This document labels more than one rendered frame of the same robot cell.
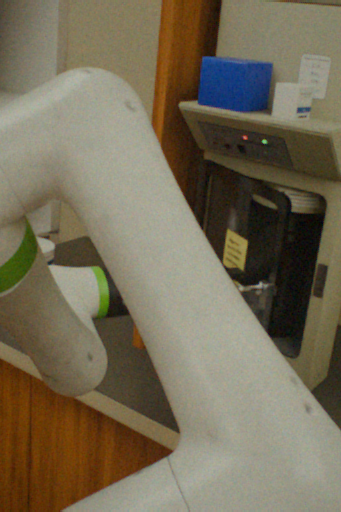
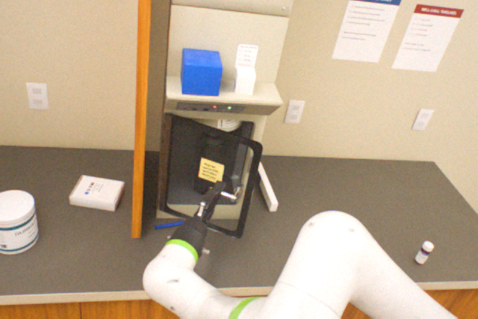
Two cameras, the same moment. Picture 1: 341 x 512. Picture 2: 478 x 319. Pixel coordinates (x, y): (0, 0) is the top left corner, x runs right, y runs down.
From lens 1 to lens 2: 0.90 m
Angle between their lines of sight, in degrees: 46
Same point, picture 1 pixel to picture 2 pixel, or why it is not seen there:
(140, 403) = not seen: hidden behind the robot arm
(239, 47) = (189, 39)
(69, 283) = (184, 267)
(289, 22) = (228, 24)
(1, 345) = (51, 296)
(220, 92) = (201, 86)
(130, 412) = not seen: hidden behind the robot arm
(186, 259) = (432, 308)
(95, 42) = not seen: outside the picture
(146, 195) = (407, 288)
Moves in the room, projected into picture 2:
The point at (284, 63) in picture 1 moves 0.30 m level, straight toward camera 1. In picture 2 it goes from (225, 49) to (295, 101)
